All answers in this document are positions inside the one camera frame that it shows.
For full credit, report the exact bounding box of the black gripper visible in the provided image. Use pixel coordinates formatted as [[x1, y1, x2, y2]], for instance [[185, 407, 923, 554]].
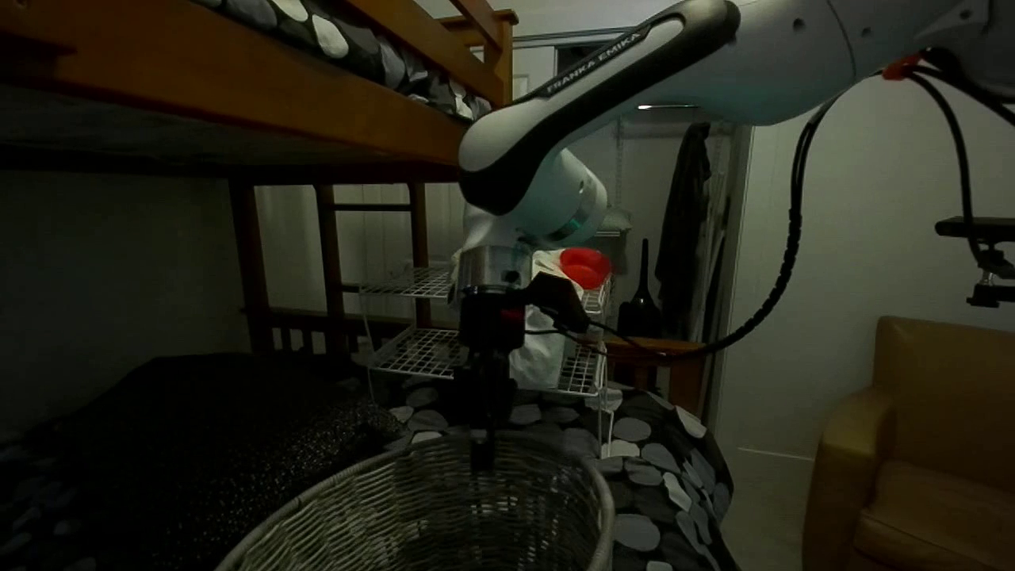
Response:
[[449, 273, 589, 470]]

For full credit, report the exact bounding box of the gray woven wicker basket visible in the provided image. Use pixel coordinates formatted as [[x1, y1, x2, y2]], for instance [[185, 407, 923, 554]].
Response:
[[215, 432, 616, 571]]

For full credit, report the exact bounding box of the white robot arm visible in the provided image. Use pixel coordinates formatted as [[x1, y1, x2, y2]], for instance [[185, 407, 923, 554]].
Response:
[[458, 0, 1015, 312]]

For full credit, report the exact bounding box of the white cloth bag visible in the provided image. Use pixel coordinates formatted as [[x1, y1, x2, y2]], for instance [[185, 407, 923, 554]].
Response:
[[454, 209, 585, 393]]

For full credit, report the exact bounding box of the black dustpan brush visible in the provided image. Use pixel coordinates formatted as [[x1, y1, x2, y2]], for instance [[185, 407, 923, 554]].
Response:
[[619, 269, 663, 335]]

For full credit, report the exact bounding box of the red plastic cup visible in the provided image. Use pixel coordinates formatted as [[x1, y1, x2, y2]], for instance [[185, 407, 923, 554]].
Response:
[[559, 249, 612, 292]]

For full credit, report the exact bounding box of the small wooden side table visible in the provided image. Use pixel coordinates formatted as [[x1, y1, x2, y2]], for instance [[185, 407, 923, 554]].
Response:
[[605, 335, 708, 414]]

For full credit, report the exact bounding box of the black hanging garment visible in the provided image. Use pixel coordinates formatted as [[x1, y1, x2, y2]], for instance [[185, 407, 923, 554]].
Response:
[[657, 125, 711, 335]]

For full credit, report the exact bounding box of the black spotted bed cover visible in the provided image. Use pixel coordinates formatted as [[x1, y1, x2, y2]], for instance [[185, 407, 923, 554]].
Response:
[[0, 353, 738, 571]]

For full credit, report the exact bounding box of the black spotted upper mattress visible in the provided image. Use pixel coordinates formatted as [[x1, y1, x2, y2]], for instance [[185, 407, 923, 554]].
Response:
[[196, 0, 490, 125]]

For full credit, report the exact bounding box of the tan leather armchair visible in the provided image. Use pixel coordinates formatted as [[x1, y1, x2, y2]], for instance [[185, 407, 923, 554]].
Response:
[[803, 319, 1015, 571]]

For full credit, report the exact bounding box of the white wire shelf rack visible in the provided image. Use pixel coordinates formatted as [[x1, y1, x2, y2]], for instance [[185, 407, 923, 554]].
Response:
[[365, 268, 605, 398]]

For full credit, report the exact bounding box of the wooden bunk bed frame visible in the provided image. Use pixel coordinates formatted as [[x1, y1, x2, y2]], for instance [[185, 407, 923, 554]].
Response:
[[0, 0, 518, 356]]

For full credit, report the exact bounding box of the black camera on stand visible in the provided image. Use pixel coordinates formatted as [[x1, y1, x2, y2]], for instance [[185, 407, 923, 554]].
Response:
[[934, 217, 1015, 308]]

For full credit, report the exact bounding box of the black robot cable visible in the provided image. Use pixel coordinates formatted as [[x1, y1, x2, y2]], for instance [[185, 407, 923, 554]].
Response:
[[548, 60, 1015, 365]]

